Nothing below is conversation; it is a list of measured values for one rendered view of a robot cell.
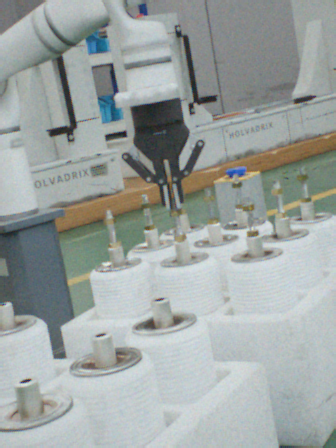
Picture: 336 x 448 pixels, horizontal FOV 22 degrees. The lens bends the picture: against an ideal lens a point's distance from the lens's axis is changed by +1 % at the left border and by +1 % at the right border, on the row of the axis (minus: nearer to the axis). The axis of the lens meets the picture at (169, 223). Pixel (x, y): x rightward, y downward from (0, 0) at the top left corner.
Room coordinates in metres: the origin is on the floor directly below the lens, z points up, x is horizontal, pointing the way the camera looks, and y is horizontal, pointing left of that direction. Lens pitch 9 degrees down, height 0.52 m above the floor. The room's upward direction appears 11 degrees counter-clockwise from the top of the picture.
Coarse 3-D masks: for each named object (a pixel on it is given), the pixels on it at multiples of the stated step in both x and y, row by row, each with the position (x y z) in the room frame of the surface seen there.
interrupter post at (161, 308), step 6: (156, 300) 0.97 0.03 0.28; (162, 300) 0.96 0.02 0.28; (168, 300) 0.96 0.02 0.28; (156, 306) 0.96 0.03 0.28; (162, 306) 0.96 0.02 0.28; (168, 306) 0.96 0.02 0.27; (156, 312) 0.96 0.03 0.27; (162, 312) 0.96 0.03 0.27; (168, 312) 0.96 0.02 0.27; (156, 318) 0.96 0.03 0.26; (162, 318) 0.96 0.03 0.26; (168, 318) 0.96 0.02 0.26; (156, 324) 0.96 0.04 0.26; (162, 324) 0.96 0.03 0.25; (168, 324) 0.96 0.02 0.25
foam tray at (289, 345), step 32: (320, 288) 1.26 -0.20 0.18; (96, 320) 1.31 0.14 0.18; (128, 320) 1.28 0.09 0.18; (224, 320) 1.19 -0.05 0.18; (256, 320) 1.16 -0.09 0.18; (288, 320) 1.14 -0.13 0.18; (320, 320) 1.20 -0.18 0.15; (224, 352) 1.19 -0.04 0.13; (256, 352) 1.16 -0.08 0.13; (288, 352) 1.14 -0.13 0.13; (320, 352) 1.18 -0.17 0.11; (288, 384) 1.15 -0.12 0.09; (320, 384) 1.16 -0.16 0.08; (288, 416) 1.15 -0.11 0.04; (320, 416) 1.14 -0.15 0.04
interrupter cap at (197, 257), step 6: (192, 252) 1.33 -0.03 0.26; (198, 252) 1.32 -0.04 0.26; (204, 252) 1.31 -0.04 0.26; (168, 258) 1.32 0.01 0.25; (174, 258) 1.31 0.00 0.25; (192, 258) 1.30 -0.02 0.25; (198, 258) 1.28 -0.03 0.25; (204, 258) 1.27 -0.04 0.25; (162, 264) 1.28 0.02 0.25; (168, 264) 1.28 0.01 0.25; (174, 264) 1.27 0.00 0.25; (180, 264) 1.26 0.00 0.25; (186, 264) 1.26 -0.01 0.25; (192, 264) 1.26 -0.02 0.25
